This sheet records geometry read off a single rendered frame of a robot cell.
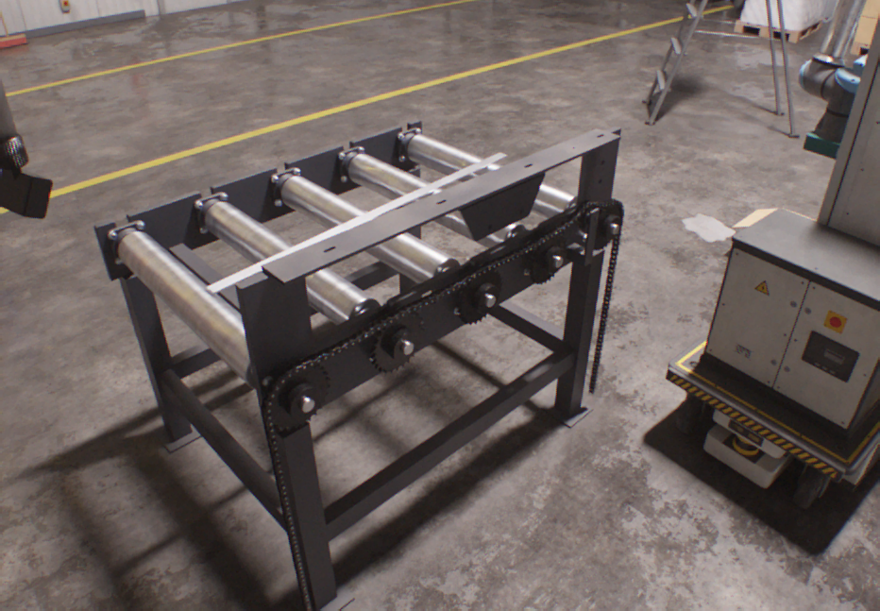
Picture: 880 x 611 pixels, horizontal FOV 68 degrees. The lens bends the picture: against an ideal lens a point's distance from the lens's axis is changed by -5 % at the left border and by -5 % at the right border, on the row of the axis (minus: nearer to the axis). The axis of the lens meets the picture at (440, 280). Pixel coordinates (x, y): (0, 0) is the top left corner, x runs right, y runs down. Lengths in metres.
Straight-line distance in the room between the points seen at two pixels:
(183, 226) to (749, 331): 1.94
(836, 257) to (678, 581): 1.13
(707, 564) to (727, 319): 0.81
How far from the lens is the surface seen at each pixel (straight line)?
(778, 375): 2.51
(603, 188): 2.26
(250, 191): 2.47
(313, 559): 2.02
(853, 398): 2.43
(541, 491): 2.49
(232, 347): 1.68
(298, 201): 2.37
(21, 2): 10.44
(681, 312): 3.47
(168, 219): 2.36
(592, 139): 2.09
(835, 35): 2.81
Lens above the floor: 1.90
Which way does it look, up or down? 33 degrees down
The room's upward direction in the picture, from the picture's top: straight up
